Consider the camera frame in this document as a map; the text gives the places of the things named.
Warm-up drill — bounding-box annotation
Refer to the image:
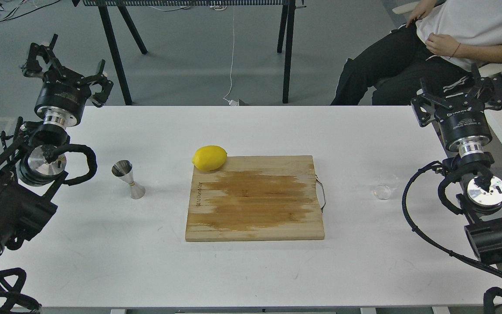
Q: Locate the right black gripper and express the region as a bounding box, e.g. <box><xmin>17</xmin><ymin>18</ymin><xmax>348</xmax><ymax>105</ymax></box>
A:
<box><xmin>410</xmin><ymin>64</ymin><xmax>502</xmax><ymax>153</ymax></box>

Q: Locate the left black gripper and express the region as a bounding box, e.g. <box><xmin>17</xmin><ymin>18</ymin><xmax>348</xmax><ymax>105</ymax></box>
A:
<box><xmin>21</xmin><ymin>34</ymin><xmax>114</xmax><ymax>128</ymax></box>

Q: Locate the steel jigger measuring cup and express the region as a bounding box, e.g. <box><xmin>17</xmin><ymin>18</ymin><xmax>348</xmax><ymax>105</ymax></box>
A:
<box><xmin>111</xmin><ymin>160</ymin><xmax>146</xmax><ymax>199</ymax></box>

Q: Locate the clear glass cup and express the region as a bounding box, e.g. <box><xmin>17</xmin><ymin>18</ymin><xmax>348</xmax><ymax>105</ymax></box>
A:
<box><xmin>373</xmin><ymin>174</ymin><xmax>400</xmax><ymax>201</ymax></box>

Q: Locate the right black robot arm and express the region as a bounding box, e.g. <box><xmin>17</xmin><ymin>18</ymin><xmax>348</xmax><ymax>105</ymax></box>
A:
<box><xmin>402</xmin><ymin>64</ymin><xmax>502</xmax><ymax>314</ymax></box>

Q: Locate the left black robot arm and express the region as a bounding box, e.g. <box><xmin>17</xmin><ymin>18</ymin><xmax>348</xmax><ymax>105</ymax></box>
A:
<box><xmin>0</xmin><ymin>34</ymin><xmax>113</xmax><ymax>314</ymax></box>

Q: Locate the seated person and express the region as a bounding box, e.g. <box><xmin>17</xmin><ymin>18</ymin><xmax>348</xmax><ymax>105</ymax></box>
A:
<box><xmin>331</xmin><ymin>0</ymin><xmax>502</xmax><ymax>106</ymax></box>

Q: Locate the yellow lemon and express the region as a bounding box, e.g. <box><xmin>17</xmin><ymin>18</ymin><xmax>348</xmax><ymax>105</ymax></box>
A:
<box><xmin>192</xmin><ymin>145</ymin><xmax>227</xmax><ymax>171</ymax></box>

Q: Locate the wooden cutting board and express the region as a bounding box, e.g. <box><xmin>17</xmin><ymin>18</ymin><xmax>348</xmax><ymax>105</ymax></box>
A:
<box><xmin>185</xmin><ymin>155</ymin><xmax>325</xmax><ymax>242</ymax></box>

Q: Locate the white hanging cable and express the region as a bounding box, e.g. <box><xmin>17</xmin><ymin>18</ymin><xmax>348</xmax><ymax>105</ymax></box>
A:
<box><xmin>222</xmin><ymin>7</ymin><xmax>248</xmax><ymax>106</ymax></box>

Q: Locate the black metal table frame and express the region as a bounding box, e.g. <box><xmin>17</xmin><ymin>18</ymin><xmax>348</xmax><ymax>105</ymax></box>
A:
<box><xmin>71</xmin><ymin>0</ymin><xmax>307</xmax><ymax>106</ymax></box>

